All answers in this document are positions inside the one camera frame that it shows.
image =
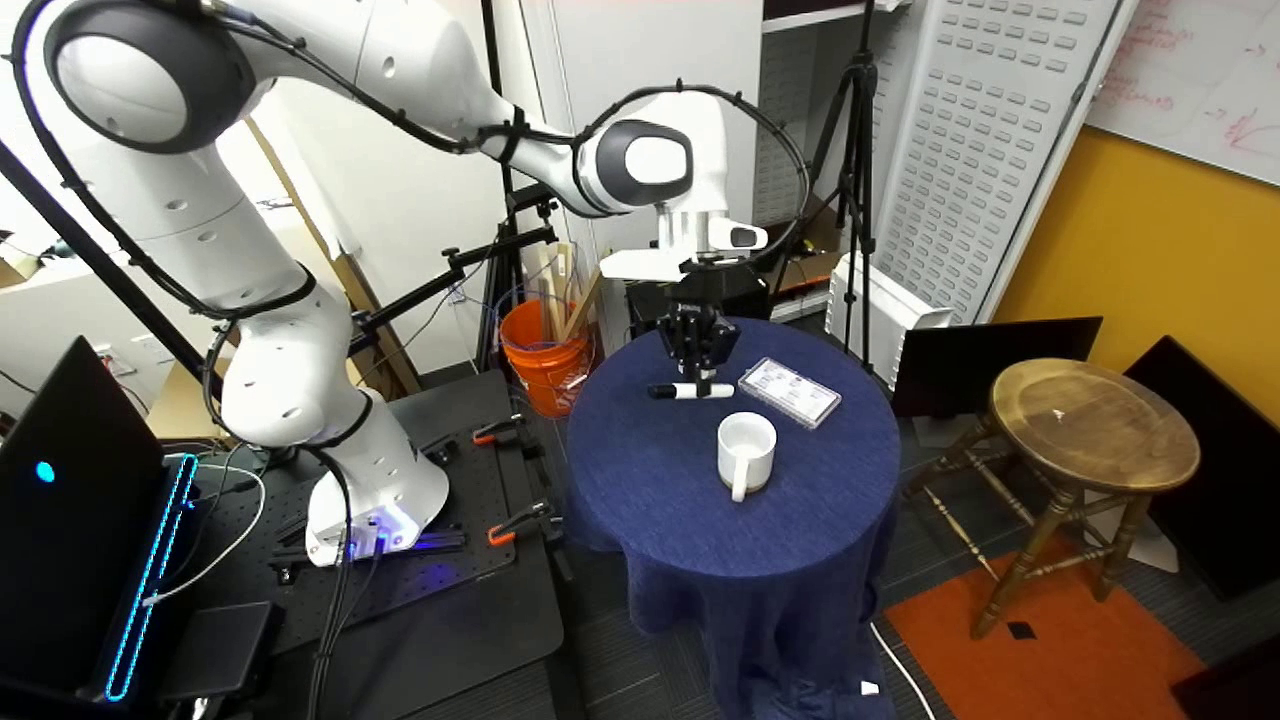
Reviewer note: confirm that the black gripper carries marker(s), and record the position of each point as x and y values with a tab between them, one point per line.
701	303

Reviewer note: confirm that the white marker with black cap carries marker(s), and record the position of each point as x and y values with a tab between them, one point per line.
704	390

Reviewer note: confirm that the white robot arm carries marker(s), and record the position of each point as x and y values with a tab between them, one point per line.
264	344

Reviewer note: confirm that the white mug with brown base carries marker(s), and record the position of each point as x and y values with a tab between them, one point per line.
745	444

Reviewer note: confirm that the clear plastic box white card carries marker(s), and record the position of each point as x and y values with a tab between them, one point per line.
789	393

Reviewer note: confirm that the wooden sticks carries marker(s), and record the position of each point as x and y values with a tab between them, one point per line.
573	303

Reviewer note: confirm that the orange bucket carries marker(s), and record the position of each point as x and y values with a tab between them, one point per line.
547	374

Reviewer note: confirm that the white ribbed heater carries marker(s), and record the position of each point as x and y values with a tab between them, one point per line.
881	325

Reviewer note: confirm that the blue round tablecloth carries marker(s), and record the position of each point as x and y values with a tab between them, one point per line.
735	562

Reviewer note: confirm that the orange clamp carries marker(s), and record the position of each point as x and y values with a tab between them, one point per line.
522	524
496	428

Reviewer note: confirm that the black tripod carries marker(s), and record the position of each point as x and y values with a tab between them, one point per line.
855	175

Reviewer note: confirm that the black flat panel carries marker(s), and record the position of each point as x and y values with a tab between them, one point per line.
994	361
1223	464

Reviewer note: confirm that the white perforated cabinet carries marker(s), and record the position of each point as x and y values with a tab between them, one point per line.
973	146

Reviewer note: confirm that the black perforated robot table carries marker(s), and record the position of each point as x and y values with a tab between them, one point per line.
442	624

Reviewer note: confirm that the round wooden stool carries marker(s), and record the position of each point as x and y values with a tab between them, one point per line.
1093	420

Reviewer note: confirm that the orange floor mat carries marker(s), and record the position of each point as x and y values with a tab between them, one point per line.
1064	663

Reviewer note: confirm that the black tablet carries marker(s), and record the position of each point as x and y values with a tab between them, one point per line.
223	647

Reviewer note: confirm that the white whiteboard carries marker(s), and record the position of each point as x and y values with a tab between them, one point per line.
1201	73

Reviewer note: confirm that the black diagonal pole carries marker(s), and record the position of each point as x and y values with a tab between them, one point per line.
122	273

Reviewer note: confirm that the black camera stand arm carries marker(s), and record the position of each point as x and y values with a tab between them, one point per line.
447	273

